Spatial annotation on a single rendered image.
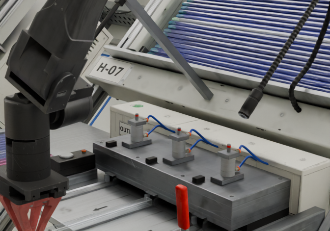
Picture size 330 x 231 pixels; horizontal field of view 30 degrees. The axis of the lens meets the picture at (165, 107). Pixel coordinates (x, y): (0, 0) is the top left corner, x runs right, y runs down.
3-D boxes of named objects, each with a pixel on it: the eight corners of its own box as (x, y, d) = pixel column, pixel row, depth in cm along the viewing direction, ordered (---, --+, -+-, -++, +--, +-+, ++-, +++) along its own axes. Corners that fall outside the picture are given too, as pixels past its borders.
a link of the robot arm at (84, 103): (13, 38, 76) (59, 77, 73) (76, 29, 85) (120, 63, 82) (-12, 115, 82) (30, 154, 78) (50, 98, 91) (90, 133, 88)
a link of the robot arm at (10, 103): (-7, 91, 78) (25, 98, 75) (33, 82, 84) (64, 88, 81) (-4, 142, 80) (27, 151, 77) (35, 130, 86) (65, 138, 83)
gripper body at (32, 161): (31, 170, 88) (29, 121, 86) (70, 192, 81) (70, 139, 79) (-12, 181, 84) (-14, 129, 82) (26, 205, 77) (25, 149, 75)
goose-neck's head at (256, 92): (244, 114, 87) (260, 89, 88) (235, 111, 88) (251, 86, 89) (250, 121, 88) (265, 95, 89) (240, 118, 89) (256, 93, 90)
